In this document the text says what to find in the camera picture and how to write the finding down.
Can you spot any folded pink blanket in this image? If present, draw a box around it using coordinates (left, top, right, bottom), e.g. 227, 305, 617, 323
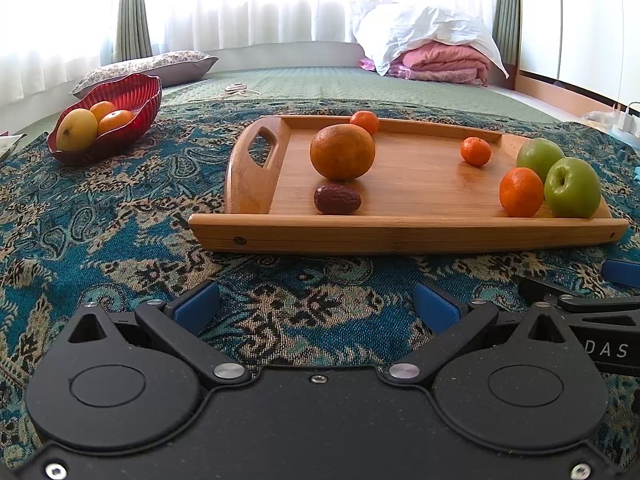
359, 42, 493, 86

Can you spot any white duvet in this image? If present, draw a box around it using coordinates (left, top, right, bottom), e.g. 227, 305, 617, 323
350, 2, 510, 78

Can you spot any wooden tray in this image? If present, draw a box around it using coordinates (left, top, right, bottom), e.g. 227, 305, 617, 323
189, 115, 630, 255

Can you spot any crumpled white tissue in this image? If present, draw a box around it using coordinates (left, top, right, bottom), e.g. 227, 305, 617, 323
0, 130, 26, 161

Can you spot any red date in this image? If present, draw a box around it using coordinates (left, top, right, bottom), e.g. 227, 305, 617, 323
314, 184, 362, 215

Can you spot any green quilted mat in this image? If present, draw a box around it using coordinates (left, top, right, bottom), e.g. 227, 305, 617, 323
20, 66, 567, 133

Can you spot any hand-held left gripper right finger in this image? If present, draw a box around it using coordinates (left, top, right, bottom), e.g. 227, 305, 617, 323
382, 282, 576, 388

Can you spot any teal paisley blanket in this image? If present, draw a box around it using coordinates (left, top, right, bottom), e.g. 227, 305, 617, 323
0, 97, 640, 471

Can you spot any green curtain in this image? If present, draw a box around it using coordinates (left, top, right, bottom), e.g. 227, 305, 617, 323
492, 0, 522, 66
114, 0, 152, 63

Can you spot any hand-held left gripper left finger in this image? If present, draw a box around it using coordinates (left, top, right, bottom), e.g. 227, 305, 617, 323
67, 281, 251, 388

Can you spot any white sheer curtain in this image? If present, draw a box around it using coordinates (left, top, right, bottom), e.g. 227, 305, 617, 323
0, 0, 121, 111
142, 0, 501, 53

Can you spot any light blue round base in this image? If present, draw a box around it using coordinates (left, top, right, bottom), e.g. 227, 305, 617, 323
607, 125, 640, 144

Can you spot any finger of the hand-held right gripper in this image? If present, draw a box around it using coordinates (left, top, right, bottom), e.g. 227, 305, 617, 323
601, 259, 640, 288
519, 276, 640, 315

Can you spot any white wardrobe with wooden base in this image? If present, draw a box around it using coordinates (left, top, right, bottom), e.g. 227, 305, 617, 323
517, 0, 640, 121

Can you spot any small mandarin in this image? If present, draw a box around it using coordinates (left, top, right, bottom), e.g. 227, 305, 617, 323
349, 110, 381, 137
460, 136, 493, 167
499, 166, 545, 218

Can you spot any large orange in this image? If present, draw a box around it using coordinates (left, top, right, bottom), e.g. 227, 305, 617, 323
310, 124, 376, 181

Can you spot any floral patterned pillow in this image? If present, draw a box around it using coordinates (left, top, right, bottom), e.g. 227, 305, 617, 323
71, 50, 220, 101

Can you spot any yellow mango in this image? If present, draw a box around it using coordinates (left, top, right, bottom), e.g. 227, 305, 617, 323
56, 108, 99, 152

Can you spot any white cable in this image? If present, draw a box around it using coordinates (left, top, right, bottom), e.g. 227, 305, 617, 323
220, 82, 261, 101

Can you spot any red ribbed bowl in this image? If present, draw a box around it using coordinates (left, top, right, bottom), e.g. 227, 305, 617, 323
47, 72, 163, 167

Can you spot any green apple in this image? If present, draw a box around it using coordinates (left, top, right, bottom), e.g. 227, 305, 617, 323
544, 156, 602, 219
516, 137, 566, 185

